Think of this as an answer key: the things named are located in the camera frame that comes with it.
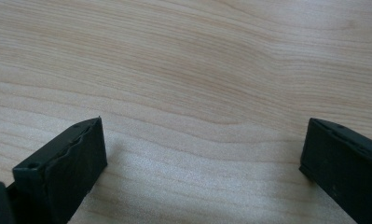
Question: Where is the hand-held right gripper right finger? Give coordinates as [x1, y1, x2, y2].
[298, 118, 372, 224]

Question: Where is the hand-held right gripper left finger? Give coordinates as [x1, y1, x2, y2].
[6, 117, 108, 224]

